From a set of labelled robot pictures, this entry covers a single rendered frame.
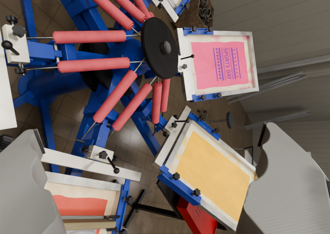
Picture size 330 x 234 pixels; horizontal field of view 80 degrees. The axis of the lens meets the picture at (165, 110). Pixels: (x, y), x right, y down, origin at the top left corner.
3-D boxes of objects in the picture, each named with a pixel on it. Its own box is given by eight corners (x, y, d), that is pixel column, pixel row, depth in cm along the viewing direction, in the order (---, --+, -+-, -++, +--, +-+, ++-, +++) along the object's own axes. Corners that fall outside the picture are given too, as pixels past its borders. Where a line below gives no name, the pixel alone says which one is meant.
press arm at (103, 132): (94, 161, 99) (101, 162, 97) (84, 159, 95) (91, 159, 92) (103, 128, 106) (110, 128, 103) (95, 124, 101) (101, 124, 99)
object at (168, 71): (52, 117, 181) (182, 99, 106) (2, 98, 151) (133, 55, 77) (67, 80, 196) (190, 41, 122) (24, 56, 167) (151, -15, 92)
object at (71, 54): (138, 146, 136) (152, 146, 129) (10, 94, 78) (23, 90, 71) (157, 51, 167) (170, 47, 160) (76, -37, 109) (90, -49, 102)
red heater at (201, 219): (211, 199, 213) (222, 201, 206) (199, 245, 181) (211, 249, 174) (192, 160, 185) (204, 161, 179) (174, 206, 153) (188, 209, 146)
